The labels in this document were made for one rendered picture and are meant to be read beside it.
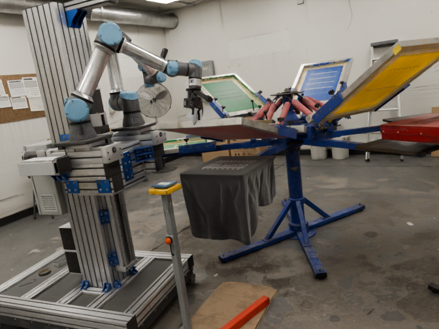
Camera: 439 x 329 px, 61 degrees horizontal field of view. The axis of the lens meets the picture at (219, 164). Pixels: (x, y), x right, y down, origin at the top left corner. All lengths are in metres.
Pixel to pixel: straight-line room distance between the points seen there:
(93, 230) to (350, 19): 5.21
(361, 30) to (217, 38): 2.60
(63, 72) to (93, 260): 1.22
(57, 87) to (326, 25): 4.99
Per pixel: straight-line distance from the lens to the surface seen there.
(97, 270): 2.71
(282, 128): 2.40
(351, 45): 6.54
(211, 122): 2.03
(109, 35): 2.04
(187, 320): 2.38
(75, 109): 2.02
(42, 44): 2.52
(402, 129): 2.33
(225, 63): 7.38
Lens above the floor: 1.46
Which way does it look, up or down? 12 degrees down
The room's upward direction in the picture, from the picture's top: 7 degrees counter-clockwise
